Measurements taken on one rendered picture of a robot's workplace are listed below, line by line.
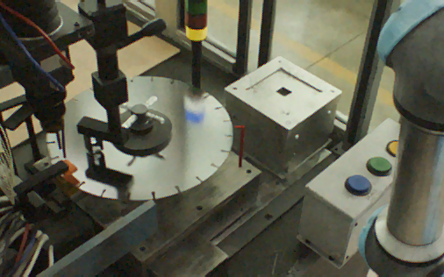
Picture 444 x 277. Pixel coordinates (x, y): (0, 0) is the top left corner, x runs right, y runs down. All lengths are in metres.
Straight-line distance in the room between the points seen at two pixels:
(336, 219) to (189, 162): 0.28
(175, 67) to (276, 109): 0.44
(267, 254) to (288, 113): 0.29
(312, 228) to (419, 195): 0.38
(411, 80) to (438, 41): 0.06
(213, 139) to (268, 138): 0.20
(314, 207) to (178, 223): 0.25
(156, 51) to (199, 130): 0.58
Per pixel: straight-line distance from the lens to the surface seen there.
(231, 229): 1.22
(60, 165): 1.04
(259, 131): 1.29
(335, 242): 1.16
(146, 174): 1.05
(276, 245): 1.21
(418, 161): 0.80
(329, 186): 1.13
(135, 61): 1.64
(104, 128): 1.04
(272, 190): 1.29
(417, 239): 0.93
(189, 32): 1.32
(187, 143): 1.10
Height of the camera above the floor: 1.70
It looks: 42 degrees down
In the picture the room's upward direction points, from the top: 7 degrees clockwise
